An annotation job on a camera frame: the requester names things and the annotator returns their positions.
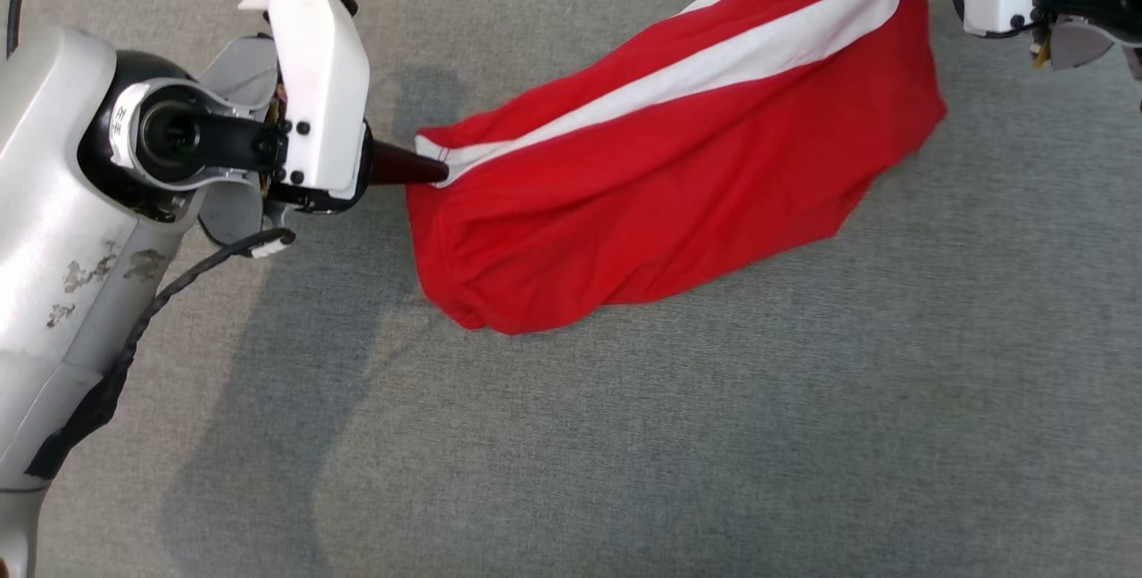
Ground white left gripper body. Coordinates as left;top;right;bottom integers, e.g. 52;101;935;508
234;0;376;215

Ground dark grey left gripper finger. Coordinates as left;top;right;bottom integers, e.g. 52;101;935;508
370;139;450;187

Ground red white basketball shorts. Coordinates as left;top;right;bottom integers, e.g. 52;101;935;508
406;0;948;335

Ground braided black arm cable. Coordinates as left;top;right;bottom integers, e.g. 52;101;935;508
25;228;297;481

